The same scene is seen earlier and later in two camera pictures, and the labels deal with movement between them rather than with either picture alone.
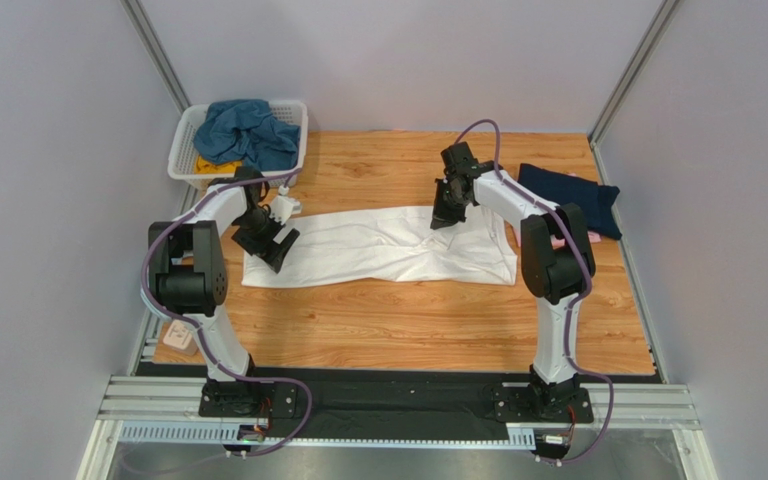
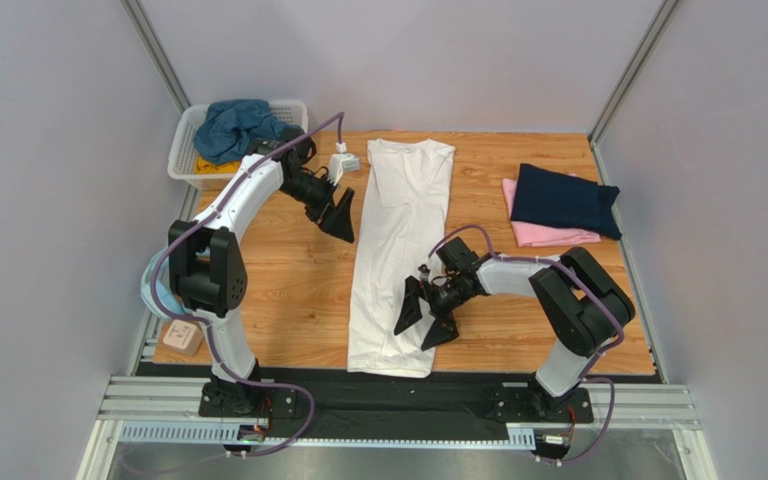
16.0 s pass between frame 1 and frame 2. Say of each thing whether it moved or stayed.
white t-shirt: moved
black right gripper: moved
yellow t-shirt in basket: stayed
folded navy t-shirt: stayed
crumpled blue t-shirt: stayed
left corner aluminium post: stayed
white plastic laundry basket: stayed
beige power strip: stayed
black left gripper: moved
